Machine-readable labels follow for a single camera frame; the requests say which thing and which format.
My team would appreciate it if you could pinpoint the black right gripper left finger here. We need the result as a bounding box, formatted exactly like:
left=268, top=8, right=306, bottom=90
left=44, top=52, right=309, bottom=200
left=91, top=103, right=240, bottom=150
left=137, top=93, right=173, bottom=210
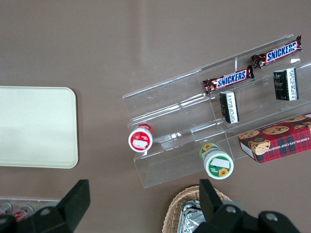
left=16, top=179, right=91, bottom=233

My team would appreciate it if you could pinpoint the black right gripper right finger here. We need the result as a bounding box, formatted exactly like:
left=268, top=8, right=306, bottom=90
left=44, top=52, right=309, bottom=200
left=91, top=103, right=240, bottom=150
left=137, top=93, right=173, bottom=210
left=196, top=178, right=259, bottom=233

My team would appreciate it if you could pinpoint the oval light wicker basket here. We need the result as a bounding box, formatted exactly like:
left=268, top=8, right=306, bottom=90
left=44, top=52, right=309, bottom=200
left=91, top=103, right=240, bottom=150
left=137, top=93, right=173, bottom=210
left=162, top=185, right=234, bottom=233

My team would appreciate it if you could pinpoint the beige plastic tray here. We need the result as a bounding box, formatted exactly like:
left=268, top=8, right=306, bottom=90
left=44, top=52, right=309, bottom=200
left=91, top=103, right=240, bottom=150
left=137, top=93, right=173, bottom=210
left=0, top=86, right=79, bottom=169

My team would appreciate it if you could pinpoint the silver foil packet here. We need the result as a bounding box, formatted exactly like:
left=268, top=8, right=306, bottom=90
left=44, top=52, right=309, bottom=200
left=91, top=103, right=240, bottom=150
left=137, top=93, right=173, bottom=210
left=178, top=200, right=207, bottom=233

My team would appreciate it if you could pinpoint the clear acrylic bottle rack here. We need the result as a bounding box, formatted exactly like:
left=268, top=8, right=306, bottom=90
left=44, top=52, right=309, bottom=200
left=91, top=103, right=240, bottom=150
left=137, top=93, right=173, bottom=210
left=0, top=196, right=63, bottom=220

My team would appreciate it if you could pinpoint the green lid jar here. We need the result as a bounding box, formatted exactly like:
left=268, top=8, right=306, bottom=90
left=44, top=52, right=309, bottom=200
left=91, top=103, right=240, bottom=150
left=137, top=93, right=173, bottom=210
left=199, top=143, right=235, bottom=180

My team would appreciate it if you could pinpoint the red tartan cookie box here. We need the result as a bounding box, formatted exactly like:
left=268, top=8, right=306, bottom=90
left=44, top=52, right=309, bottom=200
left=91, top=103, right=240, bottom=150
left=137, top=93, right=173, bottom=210
left=238, top=112, right=311, bottom=165

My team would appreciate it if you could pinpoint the red lid jar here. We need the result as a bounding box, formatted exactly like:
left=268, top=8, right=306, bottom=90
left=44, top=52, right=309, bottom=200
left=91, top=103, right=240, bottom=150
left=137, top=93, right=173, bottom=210
left=128, top=123, right=154, bottom=153

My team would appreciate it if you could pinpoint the clear acrylic step shelf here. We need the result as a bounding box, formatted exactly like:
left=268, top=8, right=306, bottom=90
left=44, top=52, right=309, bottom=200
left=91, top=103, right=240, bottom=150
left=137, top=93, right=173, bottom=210
left=121, top=33, right=311, bottom=190

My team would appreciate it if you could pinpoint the small black box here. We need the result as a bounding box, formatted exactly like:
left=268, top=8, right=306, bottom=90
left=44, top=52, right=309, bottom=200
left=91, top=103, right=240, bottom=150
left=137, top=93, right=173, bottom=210
left=273, top=67, right=299, bottom=101
left=219, top=90, right=240, bottom=125

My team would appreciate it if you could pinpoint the Snickers chocolate bar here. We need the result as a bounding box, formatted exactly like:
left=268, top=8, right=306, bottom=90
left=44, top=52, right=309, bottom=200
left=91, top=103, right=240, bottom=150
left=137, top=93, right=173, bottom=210
left=202, top=65, right=255, bottom=96
left=250, top=34, right=303, bottom=69

